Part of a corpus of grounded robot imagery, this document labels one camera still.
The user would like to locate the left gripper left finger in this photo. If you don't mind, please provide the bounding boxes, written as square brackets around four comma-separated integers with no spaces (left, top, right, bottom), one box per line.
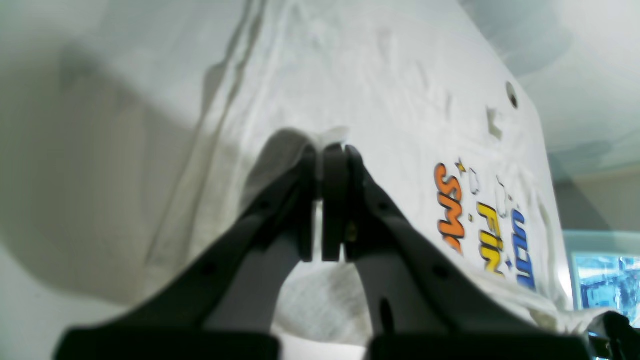
[54,145,317,360]

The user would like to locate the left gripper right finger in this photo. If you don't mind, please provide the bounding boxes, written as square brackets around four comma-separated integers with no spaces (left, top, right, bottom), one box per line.
[321,144,590,360]

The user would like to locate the left table cable grommet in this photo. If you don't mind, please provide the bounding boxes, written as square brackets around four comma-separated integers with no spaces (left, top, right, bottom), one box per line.
[505,81,519,110]

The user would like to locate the blue lit monitor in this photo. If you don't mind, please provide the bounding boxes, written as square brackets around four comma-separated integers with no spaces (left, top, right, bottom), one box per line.
[572,253,640,328]

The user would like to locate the white printed T-shirt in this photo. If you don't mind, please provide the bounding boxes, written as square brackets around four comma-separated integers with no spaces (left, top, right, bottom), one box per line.
[140,0,604,335]

